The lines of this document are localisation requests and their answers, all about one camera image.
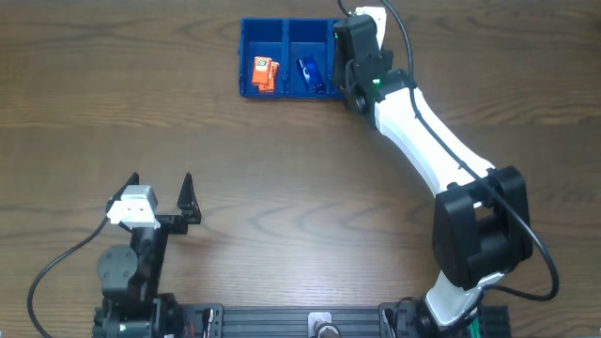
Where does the blue tray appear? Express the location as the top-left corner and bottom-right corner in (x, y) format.
(238, 17), (349, 100)

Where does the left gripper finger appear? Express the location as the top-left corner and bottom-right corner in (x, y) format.
(177, 172), (204, 226)
(106, 171), (141, 208)

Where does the blue candy pack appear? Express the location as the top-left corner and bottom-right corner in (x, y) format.
(296, 57), (312, 91)
(302, 54), (327, 94)

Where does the orange candy box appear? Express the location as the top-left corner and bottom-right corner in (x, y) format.
(251, 55), (273, 87)
(260, 60), (281, 93)

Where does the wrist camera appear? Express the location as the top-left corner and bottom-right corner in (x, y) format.
(105, 183), (162, 231)
(354, 5), (388, 49)

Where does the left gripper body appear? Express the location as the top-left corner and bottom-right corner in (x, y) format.
(154, 213), (190, 236)

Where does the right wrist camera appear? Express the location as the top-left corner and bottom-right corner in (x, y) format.
(354, 5), (388, 49)

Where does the black cable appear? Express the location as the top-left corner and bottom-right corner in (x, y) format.
(26, 215), (112, 338)
(336, 0), (562, 302)

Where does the mounting rail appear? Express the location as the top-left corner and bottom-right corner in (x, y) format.
(92, 303), (511, 338)

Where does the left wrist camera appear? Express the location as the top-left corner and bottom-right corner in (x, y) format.
(105, 183), (162, 231)

